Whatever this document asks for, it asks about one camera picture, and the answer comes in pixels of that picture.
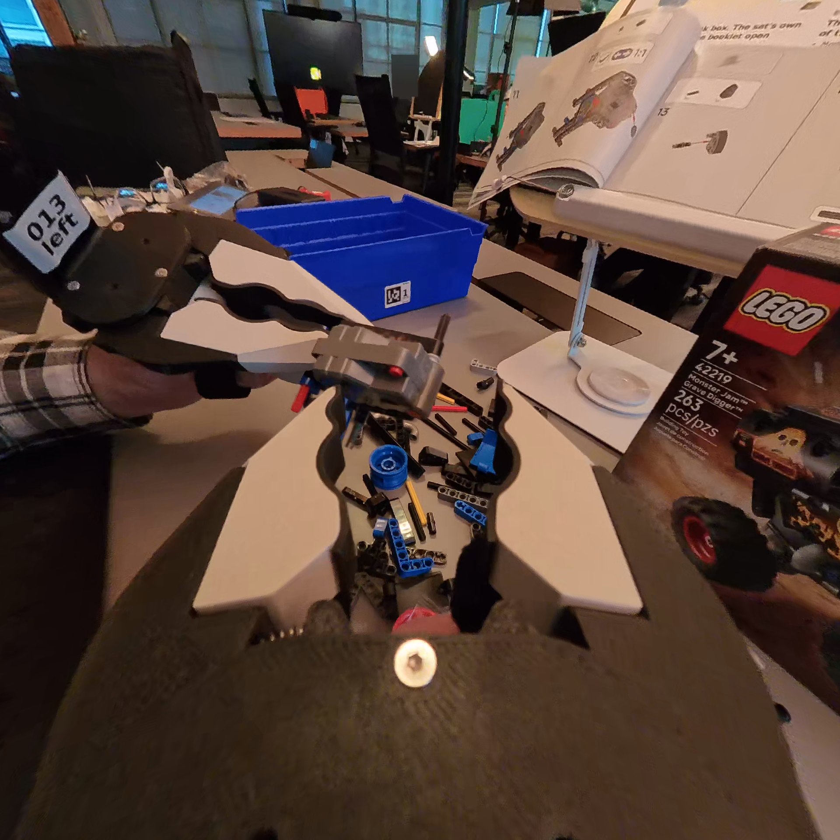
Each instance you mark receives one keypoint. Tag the yellow toy axle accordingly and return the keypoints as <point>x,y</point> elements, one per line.
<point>415,502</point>

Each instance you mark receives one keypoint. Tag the person's left hand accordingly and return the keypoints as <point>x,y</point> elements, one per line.
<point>144,390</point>

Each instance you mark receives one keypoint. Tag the white book stand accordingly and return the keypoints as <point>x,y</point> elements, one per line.
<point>558,380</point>

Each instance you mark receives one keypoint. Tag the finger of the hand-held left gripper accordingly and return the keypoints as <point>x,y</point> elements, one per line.
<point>275,275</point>
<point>229,338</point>

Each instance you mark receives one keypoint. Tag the grey tablet device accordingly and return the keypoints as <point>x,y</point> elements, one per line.
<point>213,197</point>

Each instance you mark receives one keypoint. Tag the instruction booklet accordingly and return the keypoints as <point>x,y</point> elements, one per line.
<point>590,98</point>

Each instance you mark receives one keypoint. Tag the large black chair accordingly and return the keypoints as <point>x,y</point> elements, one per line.
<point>111,111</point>

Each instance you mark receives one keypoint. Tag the blue plastic bin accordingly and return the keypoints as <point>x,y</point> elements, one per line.
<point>367,256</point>

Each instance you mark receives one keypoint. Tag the grey toy motor assembly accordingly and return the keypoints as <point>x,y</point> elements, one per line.
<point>367,367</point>

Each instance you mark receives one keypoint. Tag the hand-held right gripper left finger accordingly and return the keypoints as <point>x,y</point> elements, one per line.
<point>275,525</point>

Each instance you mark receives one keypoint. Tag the red toy axle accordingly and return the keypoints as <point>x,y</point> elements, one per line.
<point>449,409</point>

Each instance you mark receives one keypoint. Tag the dark perforated floor mat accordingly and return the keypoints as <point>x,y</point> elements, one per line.
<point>52,590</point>

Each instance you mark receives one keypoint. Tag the printed instruction sheet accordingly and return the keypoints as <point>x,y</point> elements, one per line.
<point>774,26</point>

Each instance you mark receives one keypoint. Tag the black toy set box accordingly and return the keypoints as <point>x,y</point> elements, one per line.
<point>754,459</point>

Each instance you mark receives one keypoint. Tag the green panel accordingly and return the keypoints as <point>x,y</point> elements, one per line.
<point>482,118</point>

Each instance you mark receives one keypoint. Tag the grey desk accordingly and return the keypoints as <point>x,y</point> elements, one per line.
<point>197,446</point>

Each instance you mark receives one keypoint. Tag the person's left forearm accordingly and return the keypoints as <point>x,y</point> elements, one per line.
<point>39,387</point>

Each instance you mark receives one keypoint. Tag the blue waste bin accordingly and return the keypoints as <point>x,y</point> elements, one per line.
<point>321,152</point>

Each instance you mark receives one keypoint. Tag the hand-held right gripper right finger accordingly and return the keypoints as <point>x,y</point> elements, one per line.
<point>564,525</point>

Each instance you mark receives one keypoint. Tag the black metal pole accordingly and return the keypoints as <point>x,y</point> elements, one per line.
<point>453,98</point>

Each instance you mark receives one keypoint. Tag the black monitor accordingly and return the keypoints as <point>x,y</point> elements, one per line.
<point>312,52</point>

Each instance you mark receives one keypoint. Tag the red toy wheel rim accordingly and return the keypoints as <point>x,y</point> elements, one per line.
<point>420,620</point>

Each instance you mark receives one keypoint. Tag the pile of toy brick pieces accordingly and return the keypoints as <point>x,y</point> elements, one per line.
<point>459,489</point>

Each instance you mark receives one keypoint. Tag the blue toy panel piece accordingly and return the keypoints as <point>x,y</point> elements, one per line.
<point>485,453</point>

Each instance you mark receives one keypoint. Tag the orange chair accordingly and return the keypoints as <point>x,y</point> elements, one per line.
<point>312,102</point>

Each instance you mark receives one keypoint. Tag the blue toy wheel rim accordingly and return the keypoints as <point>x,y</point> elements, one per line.
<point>388,467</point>

